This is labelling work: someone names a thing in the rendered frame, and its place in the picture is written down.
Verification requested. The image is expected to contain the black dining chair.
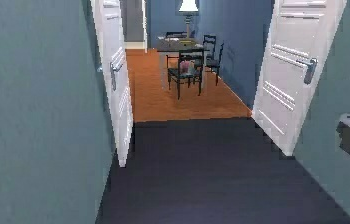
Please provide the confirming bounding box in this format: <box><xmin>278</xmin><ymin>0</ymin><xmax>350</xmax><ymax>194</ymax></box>
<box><xmin>167</xmin><ymin>48</ymin><xmax>205</xmax><ymax>101</ymax></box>
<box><xmin>202</xmin><ymin>34</ymin><xmax>217</xmax><ymax>62</ymax></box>
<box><xmin>204</xmin><ymin>42</ymin><xmax>225</xmax><ymax>87</ymax></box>

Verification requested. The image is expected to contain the pink cushion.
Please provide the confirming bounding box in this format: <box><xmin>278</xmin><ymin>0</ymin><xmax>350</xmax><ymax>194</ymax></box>
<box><xmin>179</xmin><ymin>60</ymin><xmax>195</xmax><ymax>76</ymax></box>

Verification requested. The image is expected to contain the white panelled room door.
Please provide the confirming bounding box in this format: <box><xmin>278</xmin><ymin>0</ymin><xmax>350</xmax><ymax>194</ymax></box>
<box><xmin>251</xmin><ymin>0</ymin><xmax>349</xmax><ymax>157</ymax></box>
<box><xmin>90</xmin><ymin>0</ymin><xmax>135</xmax><ymax>168</ymax></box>

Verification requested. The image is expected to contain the grey dining table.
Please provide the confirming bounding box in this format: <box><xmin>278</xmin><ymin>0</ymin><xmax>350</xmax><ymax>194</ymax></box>
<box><xmin>156</xmin><ymin>37</ymin><xmax>207</xmax><ymax>91</ymax></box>

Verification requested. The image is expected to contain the white shade table lamp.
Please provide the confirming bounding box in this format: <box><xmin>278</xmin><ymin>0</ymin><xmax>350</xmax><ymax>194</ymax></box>
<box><xmin>178</xmin><ymin>0</ymin><xmax>200</xmax><ymax>40</ymax></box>

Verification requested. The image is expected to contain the grey door handle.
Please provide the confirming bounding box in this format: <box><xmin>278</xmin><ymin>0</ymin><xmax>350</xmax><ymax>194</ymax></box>
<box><xmin>296</xmin><ymin>57</ymin><xmax>319</xmax><ymax>85</ymax></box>
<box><xmin>109</xmin><ymin>57</ymin><xmax>126</xmax><ymax>92</ymax></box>

